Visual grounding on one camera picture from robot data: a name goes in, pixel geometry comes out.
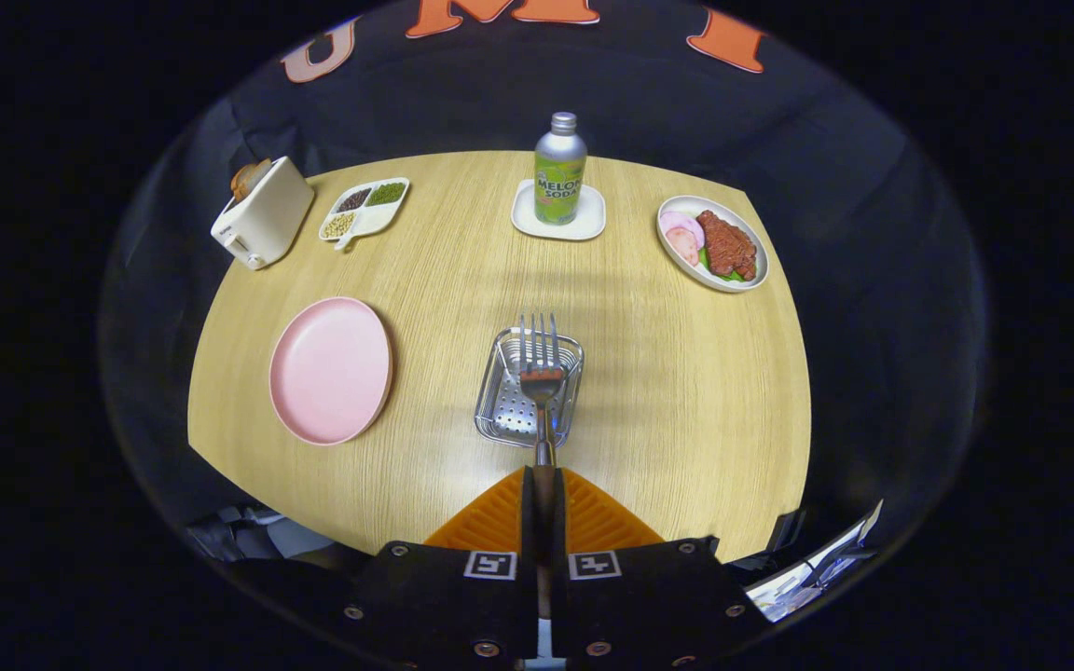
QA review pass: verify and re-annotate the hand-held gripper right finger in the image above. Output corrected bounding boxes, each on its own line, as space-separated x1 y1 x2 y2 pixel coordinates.
553 466 771 671

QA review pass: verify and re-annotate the white square coaster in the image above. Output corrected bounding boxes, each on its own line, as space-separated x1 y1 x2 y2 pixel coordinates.
511 179 608 242

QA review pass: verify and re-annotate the white shiny sheet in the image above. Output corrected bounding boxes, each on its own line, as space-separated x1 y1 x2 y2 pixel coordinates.
747 499 885 623

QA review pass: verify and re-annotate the silver green soda bottle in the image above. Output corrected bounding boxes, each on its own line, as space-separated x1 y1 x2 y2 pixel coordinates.
534 112 588 226

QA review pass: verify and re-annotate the white divided dish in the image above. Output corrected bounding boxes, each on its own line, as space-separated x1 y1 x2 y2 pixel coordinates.
318 177 411 252

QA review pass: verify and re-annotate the green lettuce leaf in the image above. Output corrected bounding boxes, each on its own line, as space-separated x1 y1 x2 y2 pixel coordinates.
697 247 743 283

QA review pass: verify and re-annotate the white oval food plate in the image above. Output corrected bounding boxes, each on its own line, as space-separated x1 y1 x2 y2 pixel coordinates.
655 195 770 294

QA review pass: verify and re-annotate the white toaster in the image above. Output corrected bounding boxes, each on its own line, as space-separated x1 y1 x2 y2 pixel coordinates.
210 156 316 272

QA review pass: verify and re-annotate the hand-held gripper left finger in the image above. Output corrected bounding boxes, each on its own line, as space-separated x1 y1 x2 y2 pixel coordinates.
341 466 540 671

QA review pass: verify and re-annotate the pale purple ham slice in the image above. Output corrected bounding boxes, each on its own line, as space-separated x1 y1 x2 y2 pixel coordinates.
659 211 706 248

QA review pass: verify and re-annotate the metal fork with brown handle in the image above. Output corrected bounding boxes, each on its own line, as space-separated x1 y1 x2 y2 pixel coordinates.
516 313 568 597

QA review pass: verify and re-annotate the perforated metal basket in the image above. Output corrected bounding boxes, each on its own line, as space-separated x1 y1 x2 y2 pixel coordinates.
474 326 585 449

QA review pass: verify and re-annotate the brown meat piece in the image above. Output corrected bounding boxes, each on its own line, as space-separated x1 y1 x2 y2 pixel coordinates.
695 210 759 281

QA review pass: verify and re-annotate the pink round plate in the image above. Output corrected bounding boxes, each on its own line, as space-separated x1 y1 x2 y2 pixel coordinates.
268 296 394 446

